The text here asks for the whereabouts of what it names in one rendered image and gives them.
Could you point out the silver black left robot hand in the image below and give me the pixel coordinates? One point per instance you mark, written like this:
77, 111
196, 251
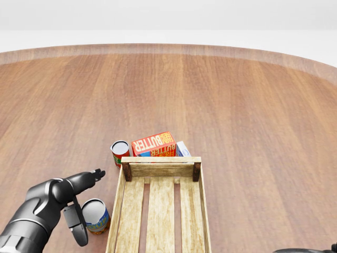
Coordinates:
50, 193

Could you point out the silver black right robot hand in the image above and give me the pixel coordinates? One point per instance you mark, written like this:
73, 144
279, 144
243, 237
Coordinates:
302, 251

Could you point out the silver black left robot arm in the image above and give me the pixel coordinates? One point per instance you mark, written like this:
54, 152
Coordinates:
18, 238

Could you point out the blue yellow soup tin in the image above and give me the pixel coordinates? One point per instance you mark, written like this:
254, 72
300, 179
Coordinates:
96, 216

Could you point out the red soup tin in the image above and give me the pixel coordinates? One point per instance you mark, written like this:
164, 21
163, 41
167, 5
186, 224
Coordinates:
120, 151

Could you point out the wooden slat tray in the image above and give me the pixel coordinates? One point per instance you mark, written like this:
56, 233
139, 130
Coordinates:
160, 205

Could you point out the red butter box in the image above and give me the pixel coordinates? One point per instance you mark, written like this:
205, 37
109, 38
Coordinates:
154, 144

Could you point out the white blue box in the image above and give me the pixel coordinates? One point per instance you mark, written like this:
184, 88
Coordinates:
183, 150

